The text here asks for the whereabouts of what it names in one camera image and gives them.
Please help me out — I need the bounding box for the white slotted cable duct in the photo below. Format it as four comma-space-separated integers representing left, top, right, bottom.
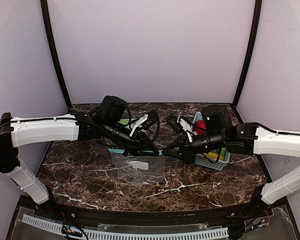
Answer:
21, 214, 229, 240

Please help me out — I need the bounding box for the yellow lemon toy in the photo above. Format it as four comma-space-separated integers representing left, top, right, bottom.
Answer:
203, 152, 218, 162

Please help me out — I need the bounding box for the light blue plastic basket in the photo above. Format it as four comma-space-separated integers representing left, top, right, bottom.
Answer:
192, 111, 231, 171

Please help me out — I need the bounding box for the red round fruit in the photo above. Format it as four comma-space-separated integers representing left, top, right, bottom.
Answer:
195, 120, 207, 135

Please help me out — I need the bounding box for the left black frame post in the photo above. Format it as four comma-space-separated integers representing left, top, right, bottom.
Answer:
40, 0, 73, 109

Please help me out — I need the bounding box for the black frame post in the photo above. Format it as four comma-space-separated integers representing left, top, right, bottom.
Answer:
40, 0, 73, 109
232, 0, 263, 108

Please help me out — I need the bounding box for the clear zip bag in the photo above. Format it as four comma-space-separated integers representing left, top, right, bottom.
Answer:
108, 148, 166, 185
119, 118, 136, 126

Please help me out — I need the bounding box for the green bumpy cucumber toy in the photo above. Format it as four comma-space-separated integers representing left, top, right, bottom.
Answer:
218, 147, 227, 161

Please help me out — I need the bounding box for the green apple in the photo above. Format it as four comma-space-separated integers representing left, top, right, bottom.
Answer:
120, 119, 129, 126

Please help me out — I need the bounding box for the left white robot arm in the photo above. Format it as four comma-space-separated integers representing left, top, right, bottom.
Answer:
0, 95, 160, 205

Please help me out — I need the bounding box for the right black frame post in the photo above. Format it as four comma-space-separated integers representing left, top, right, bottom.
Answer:
232, 0, 263, 108

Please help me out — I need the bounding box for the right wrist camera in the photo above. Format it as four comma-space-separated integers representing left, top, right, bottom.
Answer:
165, 115, 195, 143

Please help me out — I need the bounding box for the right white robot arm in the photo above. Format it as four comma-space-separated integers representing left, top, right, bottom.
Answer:
162, 104, 300, 205

